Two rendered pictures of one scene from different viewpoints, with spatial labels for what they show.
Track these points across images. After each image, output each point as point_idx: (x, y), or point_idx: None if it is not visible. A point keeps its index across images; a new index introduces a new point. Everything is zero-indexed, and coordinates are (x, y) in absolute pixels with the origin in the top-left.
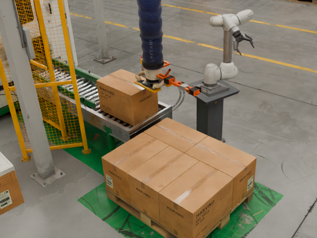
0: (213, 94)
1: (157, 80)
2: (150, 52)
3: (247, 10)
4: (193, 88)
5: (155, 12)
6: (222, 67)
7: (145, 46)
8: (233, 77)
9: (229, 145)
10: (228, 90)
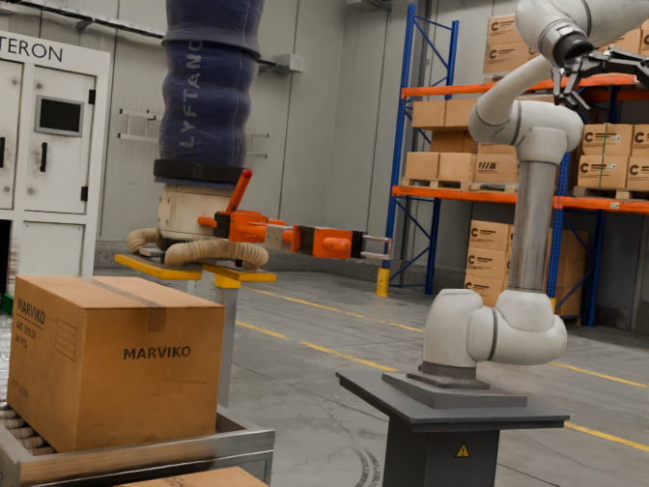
0: (452, 402)
1: None
2: (186, 102)
3: None
4: (324, 227)
5: None
6: (505, 304)
7: (171, 77)
8: (548, 357)
9: None
10: (519, 408)
